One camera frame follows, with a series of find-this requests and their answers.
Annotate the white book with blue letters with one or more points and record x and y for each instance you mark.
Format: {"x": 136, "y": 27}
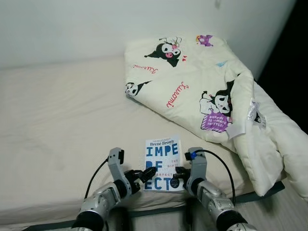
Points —
{"x": 161, "y": 154}

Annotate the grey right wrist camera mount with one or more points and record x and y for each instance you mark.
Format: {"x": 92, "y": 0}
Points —
{"x": 197, "y": 161}

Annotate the cream cartoon print comforter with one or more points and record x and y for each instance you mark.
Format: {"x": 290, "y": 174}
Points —
{"x": 192, "y": 82}

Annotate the beige sheet mattress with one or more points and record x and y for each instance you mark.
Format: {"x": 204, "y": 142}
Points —
{"x": 62, "y": 120}

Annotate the silver right arm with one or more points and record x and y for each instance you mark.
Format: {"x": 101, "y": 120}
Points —
{"x": 216, "y": 202}

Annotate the teal bed base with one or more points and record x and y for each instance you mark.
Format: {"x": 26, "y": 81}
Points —
{"x": 260, "y": 192}

